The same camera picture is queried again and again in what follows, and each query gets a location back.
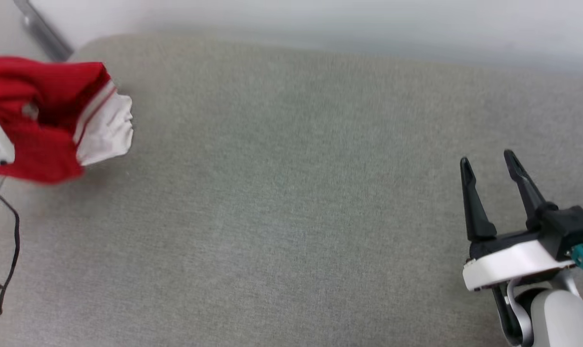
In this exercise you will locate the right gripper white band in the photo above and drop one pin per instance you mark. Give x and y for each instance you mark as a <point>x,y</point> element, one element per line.
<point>513,265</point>

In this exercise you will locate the red and white garment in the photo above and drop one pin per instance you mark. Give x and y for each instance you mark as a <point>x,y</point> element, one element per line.
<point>46,86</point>

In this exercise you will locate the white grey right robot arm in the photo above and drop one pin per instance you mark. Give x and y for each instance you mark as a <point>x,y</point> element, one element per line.
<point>561,318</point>

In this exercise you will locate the grey metal bar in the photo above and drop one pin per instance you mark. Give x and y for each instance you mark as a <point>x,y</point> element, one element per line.
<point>43,33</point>

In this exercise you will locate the grey fabric sofa cushion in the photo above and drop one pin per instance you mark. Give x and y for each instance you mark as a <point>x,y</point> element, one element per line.
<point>272,193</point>

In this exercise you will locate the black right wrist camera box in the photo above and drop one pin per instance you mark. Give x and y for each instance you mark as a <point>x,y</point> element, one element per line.
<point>568,226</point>

